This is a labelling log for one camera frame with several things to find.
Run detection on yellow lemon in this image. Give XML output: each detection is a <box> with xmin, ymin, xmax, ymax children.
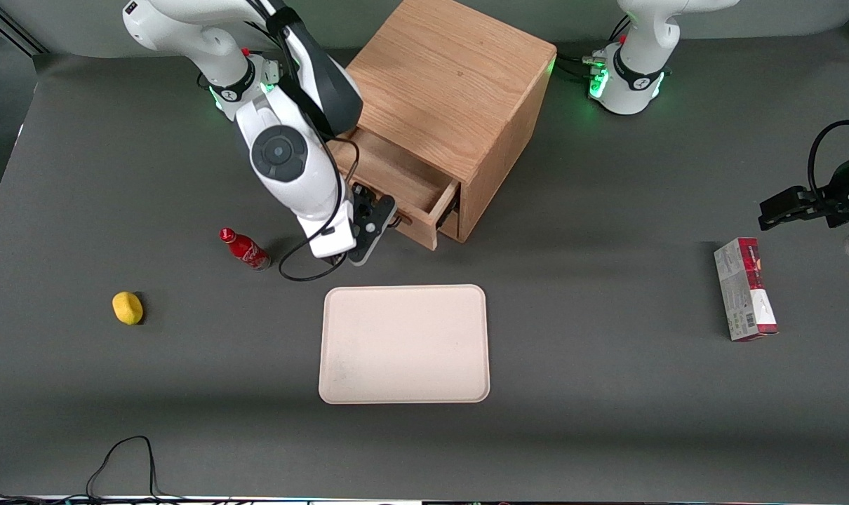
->
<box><xmin>112</xmin><ymin>291</ymin><xmax>145</xmax><ymax>325</ymax></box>

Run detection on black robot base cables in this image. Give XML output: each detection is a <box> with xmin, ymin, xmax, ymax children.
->
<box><xmin>556</xmin><ymin>49</ymin><xmax>608</xmax><ymax>79</ymax></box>

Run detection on red plaid carton box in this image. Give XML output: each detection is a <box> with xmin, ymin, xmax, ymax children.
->
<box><xmin>713</xmin><ymin>237</ymin><xmax>780</xmax><ymax>342</ymax></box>

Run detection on grey aluminium frame bar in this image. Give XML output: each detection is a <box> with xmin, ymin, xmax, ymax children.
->
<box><xmin>0</xmin><ymin>0</ymin><xmax>50</xmax><ymax>57</ymax></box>

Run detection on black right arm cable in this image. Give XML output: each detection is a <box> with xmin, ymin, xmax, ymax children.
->
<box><xmin>279</xmin><ymin>137</ymin><xmax>361</xmax><ymax>283</ymax></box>

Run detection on black cable at table edge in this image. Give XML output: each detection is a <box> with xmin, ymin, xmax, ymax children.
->
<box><xmin>0</xmin><ymin>435</ymin><xmax>236</xmax><ymax>505</ymax></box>

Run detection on cream plastic tray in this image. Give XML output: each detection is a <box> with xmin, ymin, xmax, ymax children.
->
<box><xmin>318</xmin><ymin>283</ymin><xmax>491</xmax><ymax>405</ymax></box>

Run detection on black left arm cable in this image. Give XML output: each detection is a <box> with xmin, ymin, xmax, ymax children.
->
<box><xmin>808</xmin><ymin>119</ymin><xmax>849</xmax><ymax>194</ymax></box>

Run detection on red cola bottle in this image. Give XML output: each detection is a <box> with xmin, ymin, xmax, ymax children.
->
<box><xmin>218</xmin><ymin>227</ymin><xmax>272</xmax><ymax>272</ymax></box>

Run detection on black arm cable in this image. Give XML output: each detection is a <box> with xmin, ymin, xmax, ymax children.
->
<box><xmin>808</xmin><ymin>119</ymin><xmax>849</xmax><ymax>194</ymax></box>
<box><xmin>279</xmin><ymin>137</ymin><xmax>361</xmax><ymax>283</ymax></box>

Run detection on wooden drawer cabinet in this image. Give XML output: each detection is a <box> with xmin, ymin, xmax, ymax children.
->
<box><xmin>346</xmin><ymin>0</ymin><xmax>559</xmax><ymax>244</ymax></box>

